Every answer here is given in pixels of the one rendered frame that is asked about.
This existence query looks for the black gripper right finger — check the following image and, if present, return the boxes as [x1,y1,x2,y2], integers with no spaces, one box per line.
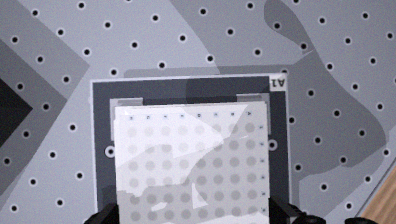
[268,196,378,224]

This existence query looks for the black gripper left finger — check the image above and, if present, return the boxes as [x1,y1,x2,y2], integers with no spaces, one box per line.
[84,203,120,224]

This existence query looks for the grey flat base plate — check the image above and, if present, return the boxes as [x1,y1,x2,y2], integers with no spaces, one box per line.
[0,0,396,224]

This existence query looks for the white multi-well plate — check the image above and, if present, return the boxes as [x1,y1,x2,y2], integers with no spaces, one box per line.
[114,101,270,224]

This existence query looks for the white real-time pcr machine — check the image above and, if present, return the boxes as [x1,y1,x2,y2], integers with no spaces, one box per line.
[0,78,33,148]

